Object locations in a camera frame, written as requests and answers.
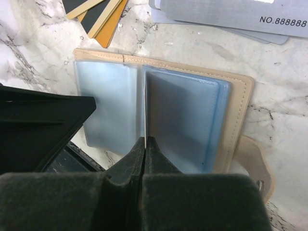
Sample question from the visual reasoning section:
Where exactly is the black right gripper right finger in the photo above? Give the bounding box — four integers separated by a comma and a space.
141, 136, 272, 231

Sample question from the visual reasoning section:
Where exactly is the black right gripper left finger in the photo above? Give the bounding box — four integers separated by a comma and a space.
0, 137, 145, 231

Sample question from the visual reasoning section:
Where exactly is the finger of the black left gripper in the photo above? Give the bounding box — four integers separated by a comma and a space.
0, 86, 96, 173

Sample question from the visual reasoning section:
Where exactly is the beige card holder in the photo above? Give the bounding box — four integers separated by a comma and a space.
74, 48, 275, 201

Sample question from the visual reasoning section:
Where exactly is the gold card stack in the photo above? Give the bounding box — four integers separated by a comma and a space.
62, 0, 127, 48

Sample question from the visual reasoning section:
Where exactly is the silver VIP card stack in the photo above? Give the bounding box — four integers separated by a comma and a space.
148, 0, 308, 45

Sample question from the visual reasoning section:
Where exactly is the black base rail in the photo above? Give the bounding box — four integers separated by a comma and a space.
42, 141, 105, 173

